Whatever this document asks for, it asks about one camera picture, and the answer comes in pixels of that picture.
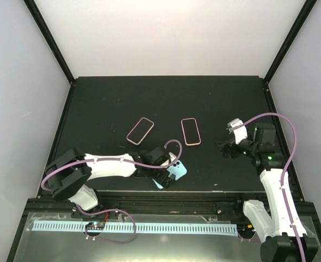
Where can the pink cased phone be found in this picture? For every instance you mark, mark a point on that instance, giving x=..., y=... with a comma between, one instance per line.
x=190, y=132

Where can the right rear black frame post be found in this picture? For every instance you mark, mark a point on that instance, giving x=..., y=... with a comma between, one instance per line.
x=290, y=37

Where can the pink phone case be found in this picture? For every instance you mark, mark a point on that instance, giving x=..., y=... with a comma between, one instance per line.
x=140, y=131

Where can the white slotted cable duct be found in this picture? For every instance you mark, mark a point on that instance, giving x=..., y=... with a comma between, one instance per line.
x=139, y=228

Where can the black frame post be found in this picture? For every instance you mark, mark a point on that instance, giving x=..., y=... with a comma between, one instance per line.
x=44, y=29
x=290, y=37

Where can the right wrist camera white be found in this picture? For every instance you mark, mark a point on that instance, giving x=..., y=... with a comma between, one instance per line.
x=237, y=127

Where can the small circuit board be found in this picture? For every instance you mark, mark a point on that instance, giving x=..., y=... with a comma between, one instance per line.
x=95, y=226
x=248, y=227

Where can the left rear black frame post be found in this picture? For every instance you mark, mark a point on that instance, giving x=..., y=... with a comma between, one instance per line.
x=44, y=29

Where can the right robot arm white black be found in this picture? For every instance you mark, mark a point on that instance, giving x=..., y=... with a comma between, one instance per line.
x=280, y=231

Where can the left small circuit board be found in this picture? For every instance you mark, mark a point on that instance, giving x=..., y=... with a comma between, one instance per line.
x=95, y=226

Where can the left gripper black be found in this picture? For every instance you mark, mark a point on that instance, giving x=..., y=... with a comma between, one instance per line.
x=168, y=182

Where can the right small circuit board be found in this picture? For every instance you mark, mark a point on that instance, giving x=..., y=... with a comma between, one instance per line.
x=248, y=227

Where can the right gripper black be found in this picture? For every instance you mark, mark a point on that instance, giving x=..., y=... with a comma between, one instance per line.
x=224, y=150

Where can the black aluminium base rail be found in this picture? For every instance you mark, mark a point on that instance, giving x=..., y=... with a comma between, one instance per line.
x=224, y=205

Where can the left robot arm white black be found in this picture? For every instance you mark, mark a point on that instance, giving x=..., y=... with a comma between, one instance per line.
x=66, y=176

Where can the light blue phone case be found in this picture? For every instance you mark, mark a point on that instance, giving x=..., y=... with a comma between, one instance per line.
x=177, y=168

